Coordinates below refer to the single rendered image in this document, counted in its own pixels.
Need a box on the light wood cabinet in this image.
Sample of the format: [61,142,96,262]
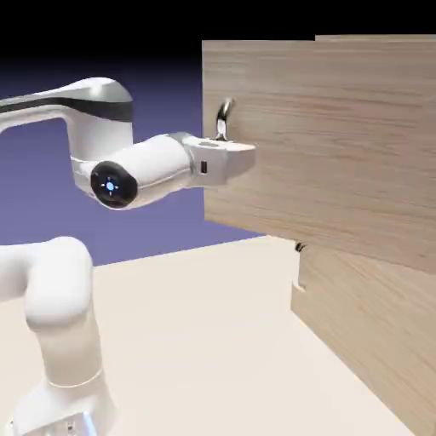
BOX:
[201,33,436,436]

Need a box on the curved silver door handle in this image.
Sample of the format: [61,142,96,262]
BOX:
[215,97,237,142]

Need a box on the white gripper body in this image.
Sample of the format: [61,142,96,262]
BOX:
[193,137,257,187]

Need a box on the curved silver lower handle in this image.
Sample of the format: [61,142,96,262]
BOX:
[291,240,307,293]

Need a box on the light wood lower door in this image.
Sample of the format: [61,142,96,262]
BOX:
[290,242,436,436]

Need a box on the light wood cabinet door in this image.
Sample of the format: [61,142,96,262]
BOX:
[201,39,436,273]

